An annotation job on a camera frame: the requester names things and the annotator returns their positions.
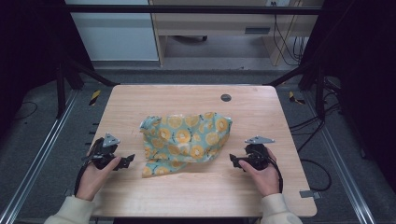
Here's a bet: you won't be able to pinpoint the grey metal table bracket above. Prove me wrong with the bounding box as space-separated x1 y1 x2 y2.
299 189 322 201

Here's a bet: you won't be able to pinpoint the black hanging cables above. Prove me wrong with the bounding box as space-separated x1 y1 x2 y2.
272 1 308 67

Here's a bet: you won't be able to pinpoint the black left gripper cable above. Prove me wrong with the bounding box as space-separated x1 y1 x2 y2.
73 138 105 196

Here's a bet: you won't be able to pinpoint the dark curtain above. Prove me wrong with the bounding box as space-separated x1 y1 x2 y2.
298 0 396 194
0 0 95 139

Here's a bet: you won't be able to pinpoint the person's left hand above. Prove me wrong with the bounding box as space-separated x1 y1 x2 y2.
76 156 122 202

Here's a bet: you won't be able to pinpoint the light wooden desk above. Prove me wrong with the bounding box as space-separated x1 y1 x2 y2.
148 0 325 67

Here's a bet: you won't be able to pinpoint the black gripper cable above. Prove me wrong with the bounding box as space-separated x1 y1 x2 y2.
73 138 105 196
266 154 285 194

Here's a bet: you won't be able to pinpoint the teal cloth with orange print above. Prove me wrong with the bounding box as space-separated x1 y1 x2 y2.
138 111 233 179

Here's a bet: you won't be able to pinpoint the white cabinet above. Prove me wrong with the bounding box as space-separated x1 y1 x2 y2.
64 0 161 63

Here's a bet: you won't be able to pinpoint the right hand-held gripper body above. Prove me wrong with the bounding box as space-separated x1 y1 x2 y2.
244 135 276 172

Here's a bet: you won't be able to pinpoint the black floor cables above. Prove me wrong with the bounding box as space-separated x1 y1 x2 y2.
289 88 342 193

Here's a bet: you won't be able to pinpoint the person's right hand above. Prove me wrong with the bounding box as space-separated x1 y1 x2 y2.
238 147 281 198

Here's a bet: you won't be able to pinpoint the yellow black floor tape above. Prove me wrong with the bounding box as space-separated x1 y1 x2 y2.
89 90 103 106
288 91 306 105

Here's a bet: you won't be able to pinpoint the aluminium floor rail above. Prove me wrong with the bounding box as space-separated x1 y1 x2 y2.
302 92 377 224
0 89 79 224

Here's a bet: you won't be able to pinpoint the thin black floor cable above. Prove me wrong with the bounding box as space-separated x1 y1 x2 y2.
13 100 39 121

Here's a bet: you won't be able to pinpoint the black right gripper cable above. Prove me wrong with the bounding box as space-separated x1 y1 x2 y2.
266 154 285 194

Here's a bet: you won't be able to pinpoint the black horizontal frame bar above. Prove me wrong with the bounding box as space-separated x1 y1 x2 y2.
64 4 325 16

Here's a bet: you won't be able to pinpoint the black metal frame stand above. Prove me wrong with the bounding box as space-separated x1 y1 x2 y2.
55 54 120 119
264 60 327 121

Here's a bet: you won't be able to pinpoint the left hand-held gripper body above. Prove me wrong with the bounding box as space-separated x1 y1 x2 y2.
89 133 121 171

